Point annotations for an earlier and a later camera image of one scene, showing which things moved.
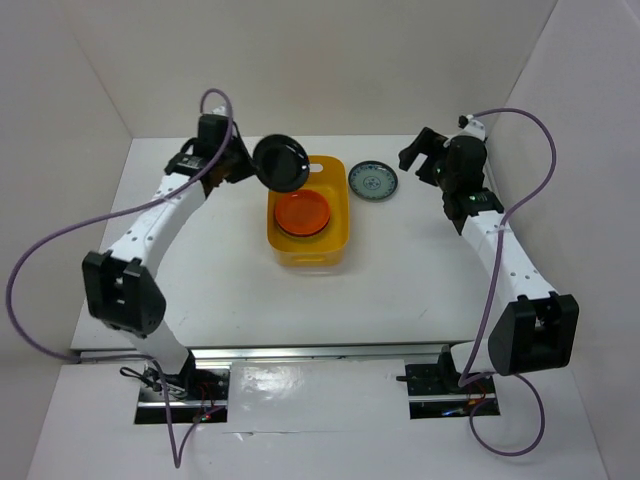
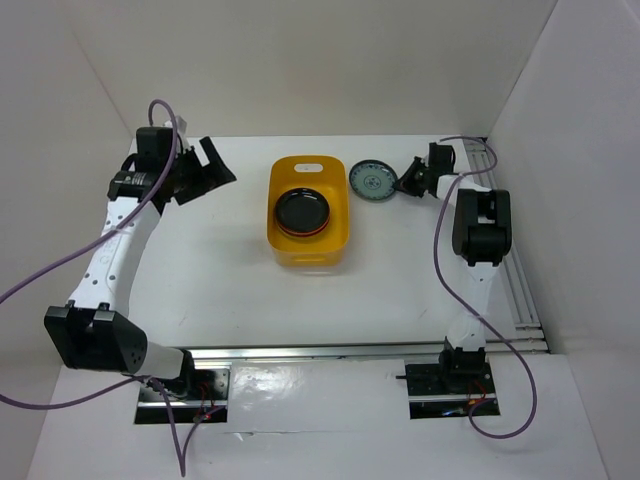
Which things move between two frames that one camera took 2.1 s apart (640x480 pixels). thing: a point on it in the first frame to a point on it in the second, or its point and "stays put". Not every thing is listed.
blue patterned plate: [373, 180] stays put
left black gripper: [247, 167] to [206, 180]
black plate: [283, 162] to [302, 209]
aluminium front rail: [408, 352] stays put
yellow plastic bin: [328, 176] stays put
